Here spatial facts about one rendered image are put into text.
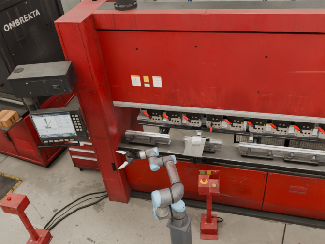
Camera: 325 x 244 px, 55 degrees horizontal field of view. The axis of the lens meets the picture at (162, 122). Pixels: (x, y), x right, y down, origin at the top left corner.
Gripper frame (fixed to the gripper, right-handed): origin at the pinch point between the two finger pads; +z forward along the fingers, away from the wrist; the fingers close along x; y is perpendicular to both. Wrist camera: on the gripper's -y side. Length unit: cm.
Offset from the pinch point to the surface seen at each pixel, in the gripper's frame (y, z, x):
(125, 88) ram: 18, -17, 73
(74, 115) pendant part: 1, 30, 49
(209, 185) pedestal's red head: 54, -74, -30
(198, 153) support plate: 46, -72, 1
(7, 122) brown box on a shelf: 75, 130, 96
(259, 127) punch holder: 27, -131, 7
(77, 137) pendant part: 23, 37, 37
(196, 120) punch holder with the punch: 35, -78, 30
